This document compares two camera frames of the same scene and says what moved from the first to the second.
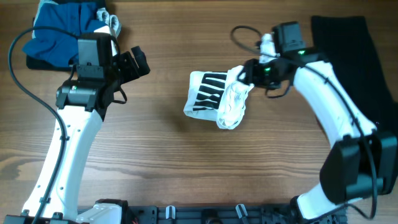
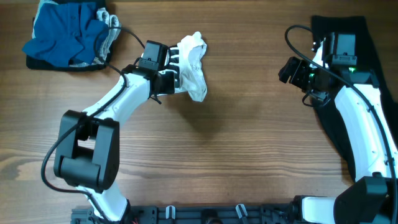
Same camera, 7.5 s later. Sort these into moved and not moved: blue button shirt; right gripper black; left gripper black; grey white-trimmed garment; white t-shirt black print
Moved: left gripper black; right gripper black; white t-shirt black print
Not moved: grey white-trimmed garment; blue button shirt
